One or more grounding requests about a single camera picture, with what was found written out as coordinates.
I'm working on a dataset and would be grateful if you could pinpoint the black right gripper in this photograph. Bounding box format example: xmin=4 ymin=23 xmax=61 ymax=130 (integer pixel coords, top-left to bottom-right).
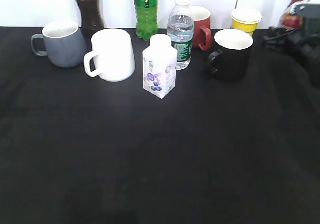
xmin=262 ymin=2 xmax=320 ymax=59

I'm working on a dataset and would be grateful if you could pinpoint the brown nescafe coffee bottle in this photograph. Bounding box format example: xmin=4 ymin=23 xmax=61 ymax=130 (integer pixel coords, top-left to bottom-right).
xmin=278 ymin=0 xmax=311 ymax=30

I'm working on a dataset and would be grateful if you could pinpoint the grey ceramic mug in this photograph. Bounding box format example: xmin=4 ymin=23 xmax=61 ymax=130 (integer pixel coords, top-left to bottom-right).
xmin=31 ymin=20 xmax=88 ymax=68

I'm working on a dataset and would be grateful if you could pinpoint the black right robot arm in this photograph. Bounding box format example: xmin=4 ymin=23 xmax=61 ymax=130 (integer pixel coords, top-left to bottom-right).
xmin=262 ymin=1 xmax=320 ymax=88

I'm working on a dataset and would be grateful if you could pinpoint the black ceramic mug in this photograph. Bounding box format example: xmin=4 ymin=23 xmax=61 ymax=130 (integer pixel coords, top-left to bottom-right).
xmin=207 ymin=29 xmax=254 ymax=82

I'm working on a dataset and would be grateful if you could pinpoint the red ceramic mug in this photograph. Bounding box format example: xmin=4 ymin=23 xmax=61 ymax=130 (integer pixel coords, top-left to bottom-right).
xmin=191 ymin=6 xmax=213 ymax=51

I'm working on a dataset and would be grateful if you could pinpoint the green sprite bottle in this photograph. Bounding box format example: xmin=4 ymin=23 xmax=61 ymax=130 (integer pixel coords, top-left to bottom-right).
xmin=134 ymin=0 xmax=158 ymax=40

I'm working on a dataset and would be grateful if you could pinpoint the white ceramic mug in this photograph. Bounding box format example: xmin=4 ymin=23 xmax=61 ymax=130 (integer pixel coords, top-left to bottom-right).
xmin=83 ymin=28 xmax=136 ymax=82

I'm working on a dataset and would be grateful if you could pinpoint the yellow paper cup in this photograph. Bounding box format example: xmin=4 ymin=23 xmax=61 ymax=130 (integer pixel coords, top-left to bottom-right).
xmin=231 ymin=8 xmax=262 ymax=36

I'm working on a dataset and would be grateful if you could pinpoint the clear water bottle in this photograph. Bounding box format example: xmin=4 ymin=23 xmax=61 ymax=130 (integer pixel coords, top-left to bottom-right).
xmin=167 ymin=0 xmax=195 ymax=70

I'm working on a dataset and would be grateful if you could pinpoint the white purple milk carton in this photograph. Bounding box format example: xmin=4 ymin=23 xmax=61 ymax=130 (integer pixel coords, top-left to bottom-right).
xmin=142 ymin=34 xmax=178 ymax=99

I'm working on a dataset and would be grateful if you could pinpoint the dark cola bottle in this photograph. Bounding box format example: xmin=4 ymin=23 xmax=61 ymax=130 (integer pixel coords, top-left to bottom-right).
xmin=76 ymin=0 xmax=105 ymax=39

